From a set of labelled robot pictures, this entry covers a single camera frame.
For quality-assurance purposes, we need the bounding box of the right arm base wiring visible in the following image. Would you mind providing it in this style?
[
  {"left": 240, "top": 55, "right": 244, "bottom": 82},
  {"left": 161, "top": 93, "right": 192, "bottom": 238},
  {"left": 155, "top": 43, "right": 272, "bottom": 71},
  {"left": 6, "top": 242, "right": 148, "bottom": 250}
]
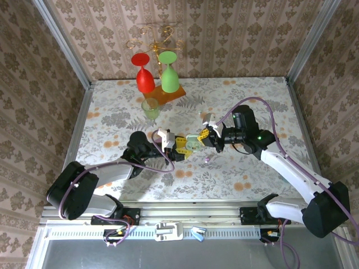
[{"left": 259, "top": 218, "right": 302, "bottom": 269}]

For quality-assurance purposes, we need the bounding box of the grey metal panel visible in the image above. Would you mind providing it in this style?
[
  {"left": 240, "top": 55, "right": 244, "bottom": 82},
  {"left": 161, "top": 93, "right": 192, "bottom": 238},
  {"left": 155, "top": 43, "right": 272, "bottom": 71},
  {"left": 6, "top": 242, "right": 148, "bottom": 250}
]
[{"left": 27, "top": 227, "right": 359, "bottom": 269}]

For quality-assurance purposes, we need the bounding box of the left arm base wiring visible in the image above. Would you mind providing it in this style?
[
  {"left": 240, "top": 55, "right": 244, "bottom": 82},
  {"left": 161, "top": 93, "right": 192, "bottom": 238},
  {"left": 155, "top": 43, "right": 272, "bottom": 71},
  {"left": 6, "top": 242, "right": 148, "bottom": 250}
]
[{"left": 94, "top": 214, "right": 132, "bottom": 248}]

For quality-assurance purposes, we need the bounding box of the blue plastic clip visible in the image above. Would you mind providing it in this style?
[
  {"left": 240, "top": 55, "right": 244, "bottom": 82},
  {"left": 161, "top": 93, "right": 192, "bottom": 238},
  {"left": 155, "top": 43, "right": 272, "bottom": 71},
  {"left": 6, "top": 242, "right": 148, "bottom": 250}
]
[{"left": 190, "top": 226, "right": 208, "bottom": 242}]

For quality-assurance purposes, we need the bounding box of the gold wire glass rack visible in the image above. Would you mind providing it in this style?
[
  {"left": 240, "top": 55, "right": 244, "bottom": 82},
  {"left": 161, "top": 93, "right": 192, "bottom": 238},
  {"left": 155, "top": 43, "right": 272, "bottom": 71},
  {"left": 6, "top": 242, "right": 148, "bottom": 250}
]
[{"left": 125, "top": 26, "right": 185, "bottom": 76}]

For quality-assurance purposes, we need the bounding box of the opaque green wine glass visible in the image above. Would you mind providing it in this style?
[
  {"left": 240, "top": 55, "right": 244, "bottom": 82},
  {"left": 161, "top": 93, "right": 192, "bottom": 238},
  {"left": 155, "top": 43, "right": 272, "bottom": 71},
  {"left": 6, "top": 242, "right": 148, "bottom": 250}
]
[{"left": 158, "top": 50, "right": 180, "bottom": 93}]

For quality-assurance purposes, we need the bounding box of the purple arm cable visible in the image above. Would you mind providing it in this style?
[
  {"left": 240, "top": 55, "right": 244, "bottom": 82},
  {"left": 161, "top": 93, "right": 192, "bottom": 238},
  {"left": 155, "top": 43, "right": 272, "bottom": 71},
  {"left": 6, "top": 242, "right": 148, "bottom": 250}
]
[
  {"left": 58, "top": 129, "right": 176, "bottom": 220},
  {"left": 213, "top": 96, "right": 359, "bottom": 246}
]

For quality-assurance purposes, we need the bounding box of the aluminium frame post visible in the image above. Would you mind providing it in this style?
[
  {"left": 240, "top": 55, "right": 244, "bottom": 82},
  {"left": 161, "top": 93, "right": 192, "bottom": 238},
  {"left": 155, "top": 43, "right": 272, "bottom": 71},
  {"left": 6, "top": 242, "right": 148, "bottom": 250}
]
[
  {"left": 287, "top": 0, "right": 342, "bottom": 82},
  {"left": 32, "top": 0, "right": 93, "bottom": 90}
]

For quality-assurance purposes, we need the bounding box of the clear green drinking glass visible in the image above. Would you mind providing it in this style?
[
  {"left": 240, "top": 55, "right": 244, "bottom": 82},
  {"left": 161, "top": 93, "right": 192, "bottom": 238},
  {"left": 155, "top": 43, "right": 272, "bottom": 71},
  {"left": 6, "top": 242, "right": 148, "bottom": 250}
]
[{"left": 141, "top": 98, "right": 160, "bottom": 121}]

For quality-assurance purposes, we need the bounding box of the white slotted cable duct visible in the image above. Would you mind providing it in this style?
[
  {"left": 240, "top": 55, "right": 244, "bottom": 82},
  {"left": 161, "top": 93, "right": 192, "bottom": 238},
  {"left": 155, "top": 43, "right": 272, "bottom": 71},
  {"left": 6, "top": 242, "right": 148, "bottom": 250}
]
[{"left": 44, "top": 225, "right": 261, "bottom": 239}]

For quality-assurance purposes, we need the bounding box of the aluminium table side rail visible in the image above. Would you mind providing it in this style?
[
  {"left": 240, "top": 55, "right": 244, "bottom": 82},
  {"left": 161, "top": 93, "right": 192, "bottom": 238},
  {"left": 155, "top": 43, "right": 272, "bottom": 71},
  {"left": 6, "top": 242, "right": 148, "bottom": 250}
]
[
  {"left": 285, "top": 77, "right": 322, "bottom": 174},
  {"left": 68, "top": 84, "right": 95, "bottom": 166}
]

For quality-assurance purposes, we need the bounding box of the aluminium mounting rail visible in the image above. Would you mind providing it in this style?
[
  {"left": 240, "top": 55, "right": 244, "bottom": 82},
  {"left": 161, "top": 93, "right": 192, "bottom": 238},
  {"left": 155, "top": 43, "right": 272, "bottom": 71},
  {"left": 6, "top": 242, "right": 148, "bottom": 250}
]
[{"left": 39, "top": 200, "right": 348, "bottom": 225}]

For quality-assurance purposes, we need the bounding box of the white plastic bracket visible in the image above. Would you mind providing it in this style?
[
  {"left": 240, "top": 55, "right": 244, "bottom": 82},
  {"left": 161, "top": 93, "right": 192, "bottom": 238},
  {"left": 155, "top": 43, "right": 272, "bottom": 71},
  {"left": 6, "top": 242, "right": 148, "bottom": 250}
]
[{"left": 155, "top": 221, "right": 185, "bottom": 242}]

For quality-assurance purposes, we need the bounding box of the mint green charging case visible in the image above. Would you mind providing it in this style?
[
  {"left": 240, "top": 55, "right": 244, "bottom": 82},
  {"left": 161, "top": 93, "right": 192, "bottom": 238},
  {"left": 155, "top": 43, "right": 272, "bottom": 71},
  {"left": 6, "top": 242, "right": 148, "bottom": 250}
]
[{"left": 185, "top": 134, "right": 203, "bottom": 152}]

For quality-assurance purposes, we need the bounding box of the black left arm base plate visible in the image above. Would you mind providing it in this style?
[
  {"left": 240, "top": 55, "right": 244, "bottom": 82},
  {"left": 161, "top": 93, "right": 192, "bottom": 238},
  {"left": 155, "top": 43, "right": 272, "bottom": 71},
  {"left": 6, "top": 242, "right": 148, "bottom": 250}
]
[{"left": 90, "top": 207, "right": 141, "bottom": 226}]

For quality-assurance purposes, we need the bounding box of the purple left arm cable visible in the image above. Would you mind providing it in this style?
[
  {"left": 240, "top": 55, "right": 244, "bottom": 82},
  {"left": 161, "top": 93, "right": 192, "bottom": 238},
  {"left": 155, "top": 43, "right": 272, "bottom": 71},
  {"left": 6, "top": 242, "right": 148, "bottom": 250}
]
[{"left": 58, "top": 129, "right": 176, "bottom": 220}]

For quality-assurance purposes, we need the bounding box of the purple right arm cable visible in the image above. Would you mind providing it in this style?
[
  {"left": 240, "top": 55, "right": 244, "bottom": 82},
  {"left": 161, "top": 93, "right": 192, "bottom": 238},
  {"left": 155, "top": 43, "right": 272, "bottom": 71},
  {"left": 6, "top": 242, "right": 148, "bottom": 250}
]
[{"left": 213, "top": 96, "right": 359, "bottom": 246}]

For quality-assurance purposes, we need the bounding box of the red wine glass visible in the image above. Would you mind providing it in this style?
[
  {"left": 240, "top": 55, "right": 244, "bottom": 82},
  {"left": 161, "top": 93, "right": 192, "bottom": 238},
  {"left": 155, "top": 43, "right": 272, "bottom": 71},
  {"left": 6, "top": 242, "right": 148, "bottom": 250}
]
[{"left": 131, "top": 53, "right": 156, "bottom": 94}]

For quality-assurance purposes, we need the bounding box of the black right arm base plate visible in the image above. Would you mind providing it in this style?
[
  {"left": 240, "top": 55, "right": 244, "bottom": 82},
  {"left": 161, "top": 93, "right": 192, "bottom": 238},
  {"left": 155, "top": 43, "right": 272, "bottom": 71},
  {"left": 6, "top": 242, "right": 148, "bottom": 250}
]
[{"left": 240, "top": 206, "right": 292, "bottom": 226}]

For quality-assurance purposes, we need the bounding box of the orange rack base board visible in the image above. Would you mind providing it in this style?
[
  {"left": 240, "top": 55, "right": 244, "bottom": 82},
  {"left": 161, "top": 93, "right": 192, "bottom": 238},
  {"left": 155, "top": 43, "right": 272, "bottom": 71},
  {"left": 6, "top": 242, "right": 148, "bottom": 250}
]
[{"left": 142, "top": 84, "right": 187, "bottom": 106}]

